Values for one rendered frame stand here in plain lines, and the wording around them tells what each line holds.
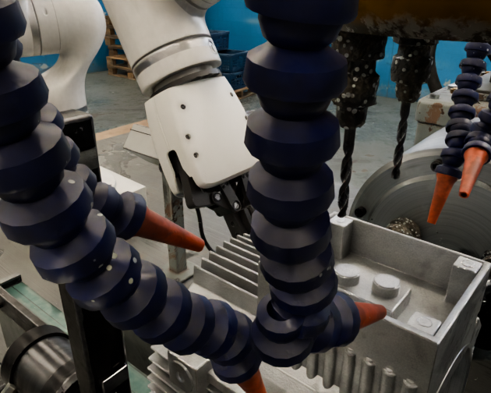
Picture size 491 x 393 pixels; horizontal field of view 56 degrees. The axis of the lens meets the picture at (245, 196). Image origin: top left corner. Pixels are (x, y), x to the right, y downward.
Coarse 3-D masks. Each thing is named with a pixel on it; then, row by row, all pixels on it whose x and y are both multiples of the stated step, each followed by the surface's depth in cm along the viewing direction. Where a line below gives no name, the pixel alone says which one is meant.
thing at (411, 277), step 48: (336, 240) 36; (384, 240) 35; (384, 288) 30; (432, 288) 33; (480, 288) 29; (384, 336) 26; (432, 336) 24; (336, 384) 30; (384, 384) 26; (432, 384) 25
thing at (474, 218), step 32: (416, 160) 49; (384, 192) 52; (416, 192) 49; (480, 192) 45; (384, 224) 53; (416, 224) 50; (448, 224) 48; (480, 224) 46; (480, 256) 47; (480, 320) 49; (480, 352) 51
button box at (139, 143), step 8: (136, 128) 82; (144, 128) 81; (128, 136) 83; (136, 136) 82; (144, 136) 80; (128, 144) 82; (136, 144) 81; (144, 144) 80; (152, 144) 79; (136, 152) 80; (144, 152) 79; (152, 152) 78; (152, 160) 81
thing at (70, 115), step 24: (72, 120) 24; (96, 144) 25; (96, 168) 26; (72, 312) 28; (96, 312) 29; (72, 336) 29; (96, 336) 29; (120, 336) 31; (96, 360) 30; (120, 360) 31; (96, 384) 30; (120, 384) 32
